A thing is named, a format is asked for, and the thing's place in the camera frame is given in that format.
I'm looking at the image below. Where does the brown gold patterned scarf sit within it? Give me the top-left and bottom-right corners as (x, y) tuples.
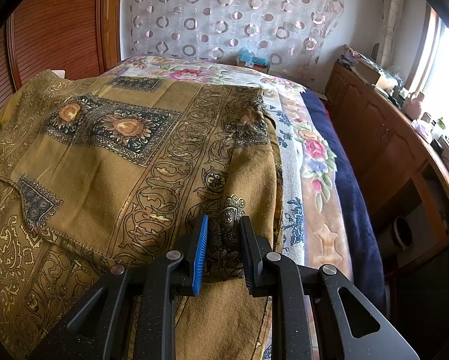
(0, 70), (282, 359)

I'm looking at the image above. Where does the floral bed quilt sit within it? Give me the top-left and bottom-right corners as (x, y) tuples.
(104, 54), (355, 360)

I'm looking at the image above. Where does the navy blue blanket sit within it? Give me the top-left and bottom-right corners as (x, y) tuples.
(301, 88), (387, 313)

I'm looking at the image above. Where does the wooden side cabinet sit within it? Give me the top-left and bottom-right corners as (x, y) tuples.
(325, 63), (449, 274)

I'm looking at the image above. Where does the pink ceramic figurine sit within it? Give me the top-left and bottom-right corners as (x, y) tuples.
(402, 92), (425, 120)

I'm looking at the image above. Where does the cardboard box on cabinet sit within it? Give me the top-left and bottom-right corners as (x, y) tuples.
(354, 60), (381, 85)

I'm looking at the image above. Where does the blue tissue box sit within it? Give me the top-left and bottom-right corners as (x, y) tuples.
(236, 48), (270, 74)

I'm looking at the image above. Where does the white pink pillow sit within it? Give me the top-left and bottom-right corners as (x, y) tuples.
(53, 69), (66, 79)

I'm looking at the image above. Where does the circle-patterned sheer curtain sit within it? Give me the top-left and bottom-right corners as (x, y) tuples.
(120, 0), (344, 83)

